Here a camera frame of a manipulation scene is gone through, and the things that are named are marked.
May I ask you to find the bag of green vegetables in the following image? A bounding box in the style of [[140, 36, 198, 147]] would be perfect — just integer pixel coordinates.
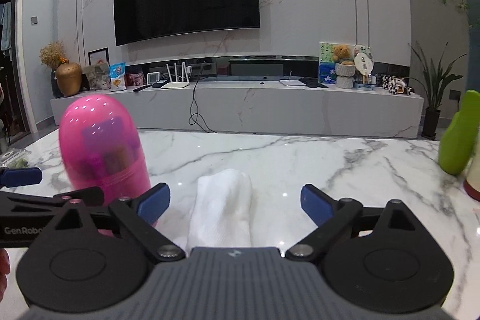
[[0, 148, 31, 169]]

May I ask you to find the pink dome plastic container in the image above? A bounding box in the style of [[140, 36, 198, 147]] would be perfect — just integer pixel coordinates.
[[58, 94, 151, 205]]

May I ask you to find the framed picture on console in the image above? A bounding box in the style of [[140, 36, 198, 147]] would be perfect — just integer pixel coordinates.
[[88, 47, 109, 66]]

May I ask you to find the black power cable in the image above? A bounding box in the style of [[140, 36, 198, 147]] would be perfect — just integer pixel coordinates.
[[188, 67, 219, 134]]

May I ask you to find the white jar red lid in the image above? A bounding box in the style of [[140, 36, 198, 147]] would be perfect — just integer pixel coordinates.
[[464, 141, 480, 202]]

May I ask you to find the gold acorn vase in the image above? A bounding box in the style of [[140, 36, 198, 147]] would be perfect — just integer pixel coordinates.
[[55, 62, 82, 97]]

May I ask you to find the white wifi router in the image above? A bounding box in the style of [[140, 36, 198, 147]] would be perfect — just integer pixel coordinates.
[[161, 62, 191, 89]]

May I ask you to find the green blue picture book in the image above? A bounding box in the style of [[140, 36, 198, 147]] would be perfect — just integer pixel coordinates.
[[318, 42, 337, 85]]

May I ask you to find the green plastic watering can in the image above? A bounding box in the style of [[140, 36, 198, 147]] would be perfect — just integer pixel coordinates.
[[439, 89, 480, 175]]

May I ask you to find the blue snack bag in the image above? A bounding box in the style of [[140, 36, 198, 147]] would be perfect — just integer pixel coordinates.
[[109, 62, 126, 91]]

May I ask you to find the white towel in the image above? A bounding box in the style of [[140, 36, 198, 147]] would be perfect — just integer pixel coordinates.
[[170, 169, 254, 254]]

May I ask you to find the person left hand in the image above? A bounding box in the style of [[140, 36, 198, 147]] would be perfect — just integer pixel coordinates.
[[0, 249, 11, 301]]

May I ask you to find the teddy bear in pot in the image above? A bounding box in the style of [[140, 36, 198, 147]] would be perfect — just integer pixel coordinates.
[[332, 44, 356, 89]]

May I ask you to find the potted green plant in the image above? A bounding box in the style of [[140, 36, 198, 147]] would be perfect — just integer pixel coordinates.
[[409, 41, 467, 140]]

